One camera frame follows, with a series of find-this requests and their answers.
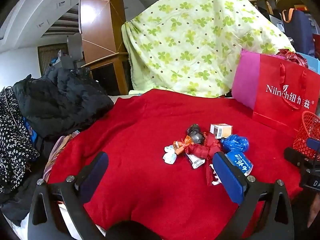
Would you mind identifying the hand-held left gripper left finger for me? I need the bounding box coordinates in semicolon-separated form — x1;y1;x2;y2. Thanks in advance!
27;151;110;240

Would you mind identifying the red wrapper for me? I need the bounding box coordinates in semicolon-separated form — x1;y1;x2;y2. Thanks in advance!
187;132;227;186

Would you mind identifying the small orange white box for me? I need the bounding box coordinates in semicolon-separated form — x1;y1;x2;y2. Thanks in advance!
209;123;232;139

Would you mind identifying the red plastic bag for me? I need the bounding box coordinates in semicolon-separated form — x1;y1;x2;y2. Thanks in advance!
276;49;308;68

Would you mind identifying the navy tote bag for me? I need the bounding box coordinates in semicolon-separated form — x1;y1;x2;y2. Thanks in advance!
282;8;315;55

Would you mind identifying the green clover print quilt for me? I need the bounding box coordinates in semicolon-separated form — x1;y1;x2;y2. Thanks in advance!
122;0;297;98

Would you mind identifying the blue plastic bag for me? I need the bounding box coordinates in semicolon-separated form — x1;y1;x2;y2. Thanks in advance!
220;134;250;153

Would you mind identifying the wooden lattice door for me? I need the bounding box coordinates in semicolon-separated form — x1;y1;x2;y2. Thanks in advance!
37;44;69;75

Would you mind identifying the black puffer jacket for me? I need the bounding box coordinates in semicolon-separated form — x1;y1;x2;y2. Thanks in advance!
12;66;114;139

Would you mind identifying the red paper bag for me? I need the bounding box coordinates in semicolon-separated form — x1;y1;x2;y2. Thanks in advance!
252;54;320;137

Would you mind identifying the blue tissue packet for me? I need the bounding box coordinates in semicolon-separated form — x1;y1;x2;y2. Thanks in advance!
224;151;253;177

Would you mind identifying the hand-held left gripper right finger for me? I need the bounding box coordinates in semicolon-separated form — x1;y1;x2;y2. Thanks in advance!
212;151;295;240

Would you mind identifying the small white blue packet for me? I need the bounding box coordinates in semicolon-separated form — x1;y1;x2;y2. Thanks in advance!
162;145;178;165

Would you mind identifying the red plastic mesh basket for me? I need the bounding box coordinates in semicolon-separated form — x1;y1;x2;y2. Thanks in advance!
292;111;320;159

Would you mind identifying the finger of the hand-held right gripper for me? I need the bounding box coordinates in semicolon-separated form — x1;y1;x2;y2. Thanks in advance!
306;138;320;155
284;147;310;168

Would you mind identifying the dark foil wrapper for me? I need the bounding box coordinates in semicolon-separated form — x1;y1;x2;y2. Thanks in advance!
186;124;204;145

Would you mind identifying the striped cloth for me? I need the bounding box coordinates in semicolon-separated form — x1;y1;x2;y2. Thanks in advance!
44;130;80;180

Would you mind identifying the white paper packet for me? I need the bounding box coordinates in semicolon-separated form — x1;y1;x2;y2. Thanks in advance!
188;154;206;169

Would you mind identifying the wooden cabinet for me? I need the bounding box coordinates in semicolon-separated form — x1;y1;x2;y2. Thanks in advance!
80;0;129;95

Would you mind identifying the blue cardboard box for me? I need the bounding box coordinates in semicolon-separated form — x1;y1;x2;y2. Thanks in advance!
296;52;320;74

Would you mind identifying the orange candy wrapper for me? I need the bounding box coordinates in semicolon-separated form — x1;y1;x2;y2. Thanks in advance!
173;135;194;155

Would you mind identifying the black floral cloth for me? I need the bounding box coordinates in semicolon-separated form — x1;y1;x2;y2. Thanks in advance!
0;86;40;195

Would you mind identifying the red blanket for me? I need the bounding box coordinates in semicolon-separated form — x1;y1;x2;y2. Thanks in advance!
46;89;304;240

